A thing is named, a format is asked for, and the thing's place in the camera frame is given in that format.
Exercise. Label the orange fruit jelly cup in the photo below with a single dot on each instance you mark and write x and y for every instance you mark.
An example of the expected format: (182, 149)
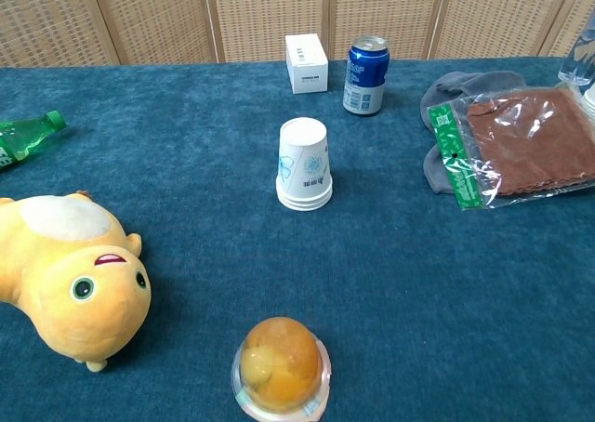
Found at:
(281, 366)

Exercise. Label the white cardboard box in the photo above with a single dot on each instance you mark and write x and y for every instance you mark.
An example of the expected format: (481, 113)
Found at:
(307, 66)

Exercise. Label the green plastic soda bottle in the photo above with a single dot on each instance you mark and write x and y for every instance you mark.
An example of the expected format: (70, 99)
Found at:
(23, 138)

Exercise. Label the yellow plush toy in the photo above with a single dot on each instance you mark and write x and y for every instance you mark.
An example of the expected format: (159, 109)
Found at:
(70, 278)

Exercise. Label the blue drink can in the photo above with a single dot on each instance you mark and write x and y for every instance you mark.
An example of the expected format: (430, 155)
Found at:
(365, 78)

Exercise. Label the clear water bottle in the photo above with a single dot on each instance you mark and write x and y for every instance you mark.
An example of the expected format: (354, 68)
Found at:
(578, 59)

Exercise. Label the grey cloth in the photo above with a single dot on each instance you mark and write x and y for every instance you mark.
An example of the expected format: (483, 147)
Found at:
(458, 85)

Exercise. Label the bamboo folding screen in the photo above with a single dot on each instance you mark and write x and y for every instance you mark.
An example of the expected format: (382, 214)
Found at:
(269, 13)

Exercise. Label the blue felt table cover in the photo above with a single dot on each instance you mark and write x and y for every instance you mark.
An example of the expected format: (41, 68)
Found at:
(395, 278)

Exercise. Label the white paper cup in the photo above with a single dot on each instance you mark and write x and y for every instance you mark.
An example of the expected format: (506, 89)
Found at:
(304, 201)
(304, 207)
(589, 99)
(304, 157)

